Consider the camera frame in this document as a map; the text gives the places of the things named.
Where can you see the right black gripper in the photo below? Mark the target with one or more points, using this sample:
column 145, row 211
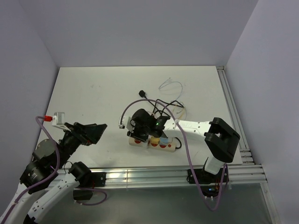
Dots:
column 134, row 134

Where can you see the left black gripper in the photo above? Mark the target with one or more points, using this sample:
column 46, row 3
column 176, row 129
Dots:
column 88, row 134

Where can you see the white charger adapter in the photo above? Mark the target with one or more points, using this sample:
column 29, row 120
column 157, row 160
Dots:
column 146, row 143

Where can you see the yellow charger plug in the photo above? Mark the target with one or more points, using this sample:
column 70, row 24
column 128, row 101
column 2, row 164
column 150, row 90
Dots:
column 154, row 140

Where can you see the blue charger plug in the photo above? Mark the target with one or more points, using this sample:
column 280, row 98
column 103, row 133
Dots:
column 163, row 141

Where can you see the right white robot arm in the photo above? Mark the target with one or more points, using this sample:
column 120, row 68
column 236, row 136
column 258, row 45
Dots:
column 221, row 139

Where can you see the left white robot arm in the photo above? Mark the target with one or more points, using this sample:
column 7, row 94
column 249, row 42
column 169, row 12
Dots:
column 31, row 200

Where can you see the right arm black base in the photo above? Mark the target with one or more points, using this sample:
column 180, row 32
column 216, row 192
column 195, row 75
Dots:
column 210, row 184

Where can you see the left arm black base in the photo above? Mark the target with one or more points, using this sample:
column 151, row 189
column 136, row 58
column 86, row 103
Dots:
column 90, row 186

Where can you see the beige power strip red sockets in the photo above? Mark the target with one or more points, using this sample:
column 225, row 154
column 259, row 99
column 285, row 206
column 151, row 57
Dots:
column 171, row 147

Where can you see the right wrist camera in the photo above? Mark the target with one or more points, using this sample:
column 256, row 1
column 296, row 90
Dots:
column 124, row 122

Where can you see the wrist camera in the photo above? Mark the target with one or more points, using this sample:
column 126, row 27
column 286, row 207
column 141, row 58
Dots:
column 124, row 122
column 57, row 120

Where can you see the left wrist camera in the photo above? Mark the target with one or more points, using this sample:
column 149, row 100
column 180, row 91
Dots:
column 57, row 120

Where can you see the aluminium mounting rail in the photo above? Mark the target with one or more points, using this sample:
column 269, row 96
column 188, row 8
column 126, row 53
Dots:
column 132, row 178

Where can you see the right side aluminium rail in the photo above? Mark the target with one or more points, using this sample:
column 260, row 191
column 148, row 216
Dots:
column 243, row 144

